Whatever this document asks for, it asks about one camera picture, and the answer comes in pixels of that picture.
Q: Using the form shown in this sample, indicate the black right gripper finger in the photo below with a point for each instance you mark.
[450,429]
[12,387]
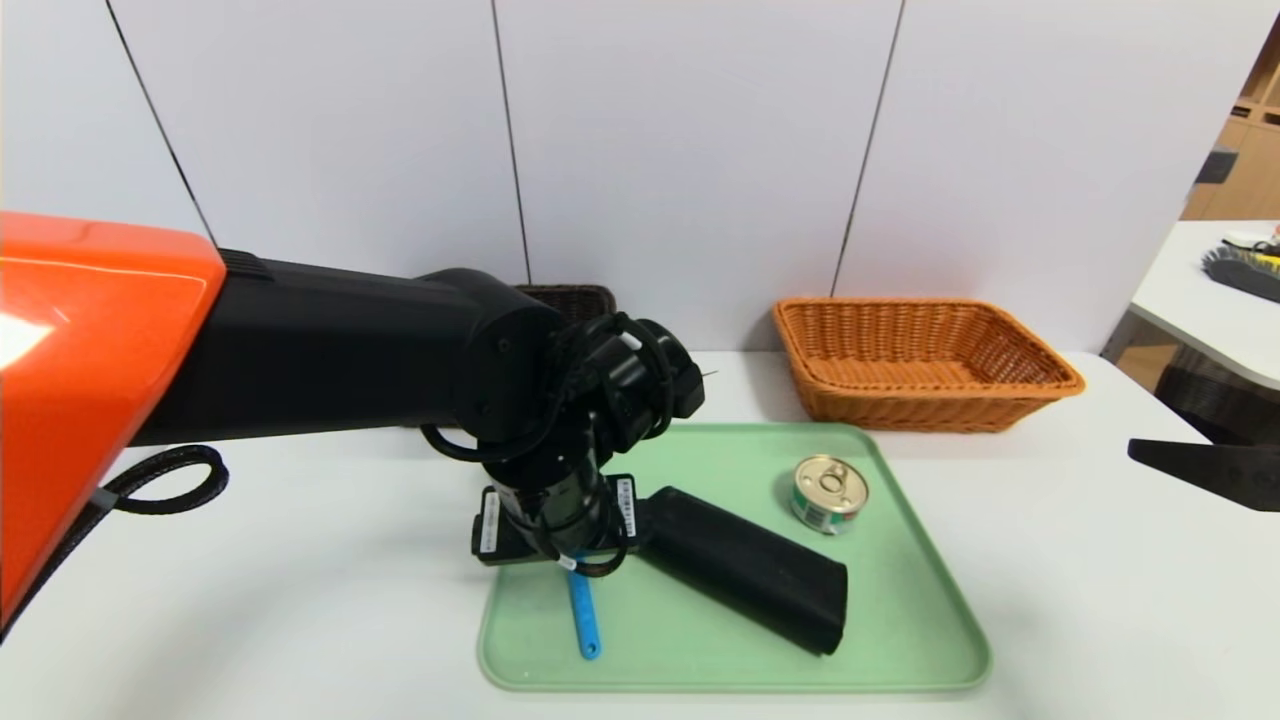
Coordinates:
[1220,472]

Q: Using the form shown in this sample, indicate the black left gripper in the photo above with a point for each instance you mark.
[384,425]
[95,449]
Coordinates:
[492,527]

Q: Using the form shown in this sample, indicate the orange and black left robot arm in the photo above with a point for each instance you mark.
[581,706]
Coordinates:
[300,350]

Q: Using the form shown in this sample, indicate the dark brown wicker basket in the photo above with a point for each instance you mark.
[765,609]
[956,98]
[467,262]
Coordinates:
[580,298]

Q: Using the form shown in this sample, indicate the orange wicker basket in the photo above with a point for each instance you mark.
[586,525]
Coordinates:
[915,410]

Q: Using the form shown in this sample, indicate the dark woven bin under table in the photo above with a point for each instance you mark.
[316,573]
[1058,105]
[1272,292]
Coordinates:
[1220,400]

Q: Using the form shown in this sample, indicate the white side table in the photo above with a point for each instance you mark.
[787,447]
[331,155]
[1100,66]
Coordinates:
[1215,310]

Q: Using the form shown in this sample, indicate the black bristle brush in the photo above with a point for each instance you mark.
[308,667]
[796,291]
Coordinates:
[1245,275]

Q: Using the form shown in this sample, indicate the black rectangular soft case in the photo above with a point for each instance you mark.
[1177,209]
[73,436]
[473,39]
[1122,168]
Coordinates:
[750,570]

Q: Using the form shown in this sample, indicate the light wooden shelf unit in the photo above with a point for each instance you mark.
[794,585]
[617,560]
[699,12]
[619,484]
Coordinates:
[1250,180]

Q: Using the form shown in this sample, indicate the small dark grey box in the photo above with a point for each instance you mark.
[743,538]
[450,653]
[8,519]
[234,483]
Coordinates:
[1214,165]

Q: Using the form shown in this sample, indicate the small tin can with pull-tab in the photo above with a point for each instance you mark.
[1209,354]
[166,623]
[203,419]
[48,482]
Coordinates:
[830,495]

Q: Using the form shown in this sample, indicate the light green plastic tray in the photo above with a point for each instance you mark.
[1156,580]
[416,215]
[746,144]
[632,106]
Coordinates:
[900,600]

